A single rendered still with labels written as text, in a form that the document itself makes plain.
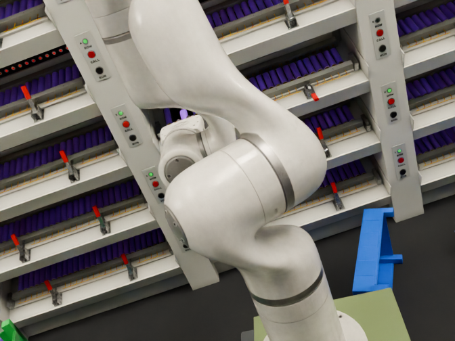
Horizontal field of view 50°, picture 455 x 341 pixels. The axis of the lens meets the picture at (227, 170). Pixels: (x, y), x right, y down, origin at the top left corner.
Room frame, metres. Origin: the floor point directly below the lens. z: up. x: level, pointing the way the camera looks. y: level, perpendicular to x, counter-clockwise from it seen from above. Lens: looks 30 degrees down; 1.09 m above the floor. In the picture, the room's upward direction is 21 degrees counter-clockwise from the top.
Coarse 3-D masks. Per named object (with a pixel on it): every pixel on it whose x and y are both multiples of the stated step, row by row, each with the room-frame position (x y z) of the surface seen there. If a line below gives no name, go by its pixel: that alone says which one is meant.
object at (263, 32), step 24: (216, 0) 1.36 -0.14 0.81; (240, 0) 1.34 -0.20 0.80; (264, 0) 1.31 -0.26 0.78; (288, 0) 1.26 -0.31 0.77; (312, 0) 1.24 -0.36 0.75; (336, 0) 1.22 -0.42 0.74; (216, 24) 1.29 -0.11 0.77; (240, 24) 1.26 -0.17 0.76; (264, 24) 1.24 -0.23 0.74; (288, 24) 1.19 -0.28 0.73; (312, 24) 1.18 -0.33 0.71; (336, 24) 1.18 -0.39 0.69; (240, 48) 1.20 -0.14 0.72; (264, 48) 1.20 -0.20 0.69
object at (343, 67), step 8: (344, 64) 1.22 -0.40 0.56; (352, 64) 1.22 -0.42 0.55; (320, 72) 1.23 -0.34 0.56; (328, 72) 1.22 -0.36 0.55; (336, 72) 1.22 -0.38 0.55; (296, 80) 1.24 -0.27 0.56; (304, 80) 1.23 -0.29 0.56; (312, 80) 1.23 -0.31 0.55; (320, 80) 1.23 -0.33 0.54; (272, 88) 1.25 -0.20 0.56; (280, 88) 1.23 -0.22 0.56; (288, 88) 1.23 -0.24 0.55; (296, 88) 1.23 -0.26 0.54; (272, 96) 1.24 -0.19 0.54
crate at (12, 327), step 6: (6, 324) 0.90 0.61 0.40; (12, 324) 0.91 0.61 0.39; (6, 330) 0.90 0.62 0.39; (12, 330) 0.90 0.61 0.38; (18, 330) 0.91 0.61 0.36; (0, 336) 0.91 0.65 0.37; (6, 336) 0.91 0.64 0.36; (12, 336) 0.90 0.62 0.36; (18, 336) 0.89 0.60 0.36; (24, 336) 0.92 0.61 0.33
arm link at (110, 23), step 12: (96, 0) 0.81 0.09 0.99; (108, 0) 0.81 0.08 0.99; (120, 0) 0.81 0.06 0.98; (96, 12) 0.82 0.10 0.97; (108, 12) 0.81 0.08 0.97; (120, 12) 0.80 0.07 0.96; (96, 24) 0.83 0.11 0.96; (108, 24) 0.81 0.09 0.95; (120, 24) 0.80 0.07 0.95; (108, 36) 0.81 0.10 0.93
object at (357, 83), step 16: (288, 48) 1.35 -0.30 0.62; (336, 48) 1.33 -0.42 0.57; (352, 48) 1.26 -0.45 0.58; (240, 64) 1.36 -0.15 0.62; (288, 64) 1.34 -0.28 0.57; (336, 80) 1.21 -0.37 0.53; (352, 80) 1.19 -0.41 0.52; (368, 80) 1.17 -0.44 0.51; (288, 96) 1.23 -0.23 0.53; (304, 96) 1.21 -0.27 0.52; (320, 96) 1.18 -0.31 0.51; (336, 96) 1.18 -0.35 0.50; (352, 96) 1.19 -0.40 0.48; (160, 112) 1.36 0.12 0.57; (304, 112) 1.20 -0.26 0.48; (160, 128) 1.28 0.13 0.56; (208, 128) 1.23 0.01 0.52; (160, 144) 1.25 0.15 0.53
